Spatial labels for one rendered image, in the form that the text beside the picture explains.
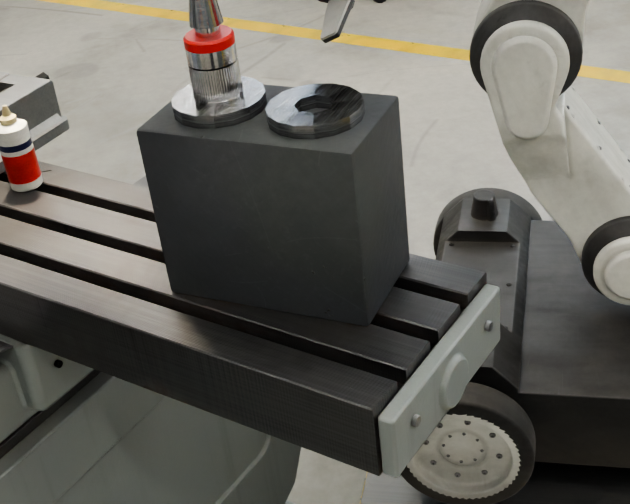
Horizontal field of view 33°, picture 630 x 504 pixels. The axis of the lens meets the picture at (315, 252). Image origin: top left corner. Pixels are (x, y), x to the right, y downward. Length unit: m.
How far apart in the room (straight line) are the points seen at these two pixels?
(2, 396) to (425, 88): 2.68
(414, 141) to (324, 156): 2.46
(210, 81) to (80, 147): 2.70
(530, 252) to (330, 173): 0.89
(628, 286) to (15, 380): 0.83
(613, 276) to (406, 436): 0.64
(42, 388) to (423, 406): 0.48
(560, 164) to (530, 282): 0.29
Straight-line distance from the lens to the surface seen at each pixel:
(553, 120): 1.40
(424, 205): 3.02
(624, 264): 1.51
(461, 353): 1.01
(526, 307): 1.64
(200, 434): 1.57
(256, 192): 0.96
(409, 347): 0.97
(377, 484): 1.60
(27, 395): 1.26
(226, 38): 0.97
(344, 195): 0.92
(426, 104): 3.61
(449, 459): 1.53
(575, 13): 1.39
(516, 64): 1.36
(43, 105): 1.47
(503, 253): 1.73
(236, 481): 1.70
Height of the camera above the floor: 1.55
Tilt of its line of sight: 33 degrees down
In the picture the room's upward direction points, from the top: 7 degrees counter-clockwise
